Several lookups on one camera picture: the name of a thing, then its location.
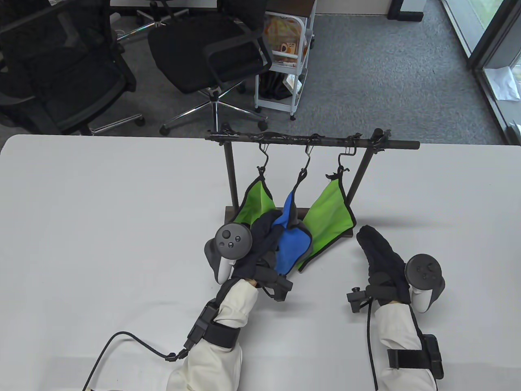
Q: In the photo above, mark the person's right hand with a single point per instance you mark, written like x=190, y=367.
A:
x=380, y=256

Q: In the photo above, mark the person's left hand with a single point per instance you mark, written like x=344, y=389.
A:
x=260, y=240

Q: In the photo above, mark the blue grey hand towel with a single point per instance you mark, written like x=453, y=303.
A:
x=291, y=248

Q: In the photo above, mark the green grey hand towel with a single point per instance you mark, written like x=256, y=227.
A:
x=329, y=211
x=254, y=203

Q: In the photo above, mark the black metal s-hook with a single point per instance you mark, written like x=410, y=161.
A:
x=339, y=161
x=308, y=161
x=266, y=157

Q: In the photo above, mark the person's left forearm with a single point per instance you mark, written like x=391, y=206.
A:
x=236, y=305

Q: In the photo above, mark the person's right forearm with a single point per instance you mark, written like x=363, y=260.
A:
x=392, y=326

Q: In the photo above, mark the grey left hand controller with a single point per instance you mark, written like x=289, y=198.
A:
x=232, y=240

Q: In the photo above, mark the grey hand controller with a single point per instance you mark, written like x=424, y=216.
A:
x=232, y=240
x=423, y=271

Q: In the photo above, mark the grey right hand controller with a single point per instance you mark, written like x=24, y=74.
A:
x=423, y=271

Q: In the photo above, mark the dark wooden hanging rack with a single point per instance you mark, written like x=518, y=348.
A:
x=232, y=183

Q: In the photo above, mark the white rolling cart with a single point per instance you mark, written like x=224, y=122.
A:
x=264, y=102

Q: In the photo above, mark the black bag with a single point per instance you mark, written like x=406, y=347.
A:
x=274, y=87

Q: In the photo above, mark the black mesh office chair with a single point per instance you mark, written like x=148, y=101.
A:
x=183, y=53
x=61, y=81

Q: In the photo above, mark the orange snack packets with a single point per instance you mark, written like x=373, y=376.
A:
x=281, y=30

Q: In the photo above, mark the white paper sheet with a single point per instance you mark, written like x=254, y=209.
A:
x=502, y=83

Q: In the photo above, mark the chrome office chair base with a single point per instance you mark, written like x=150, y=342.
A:
x=142, y=26

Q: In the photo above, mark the black desk leg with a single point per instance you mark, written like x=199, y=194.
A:
x=405, y=10

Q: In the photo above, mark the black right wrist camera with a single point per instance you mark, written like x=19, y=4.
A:
x=360, y=297

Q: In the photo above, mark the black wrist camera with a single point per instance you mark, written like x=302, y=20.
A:
x=279, y=285
x=360, y=297

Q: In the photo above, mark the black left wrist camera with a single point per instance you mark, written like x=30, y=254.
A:
x=279, y=285

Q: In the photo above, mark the dark window frame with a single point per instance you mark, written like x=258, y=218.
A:
x=488, y=40

